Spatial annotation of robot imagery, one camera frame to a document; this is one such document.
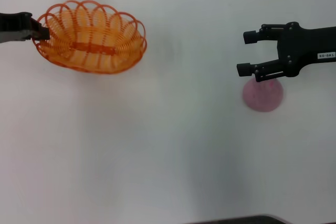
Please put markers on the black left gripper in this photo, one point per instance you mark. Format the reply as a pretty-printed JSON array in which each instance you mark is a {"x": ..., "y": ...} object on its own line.
[{"x": 13, "y": 23}]

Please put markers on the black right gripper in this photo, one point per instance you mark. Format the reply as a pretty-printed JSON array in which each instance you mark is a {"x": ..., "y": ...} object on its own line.
[{"x": 302, "y": 48}]

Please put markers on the pink peach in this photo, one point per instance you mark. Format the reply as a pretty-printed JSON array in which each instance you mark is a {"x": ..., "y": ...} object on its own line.
[{"x": 262, "y": 96}]

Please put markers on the orange woven plastic basket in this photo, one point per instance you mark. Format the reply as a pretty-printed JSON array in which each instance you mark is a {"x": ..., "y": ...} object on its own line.
[{"x": 90, "y": 43}]

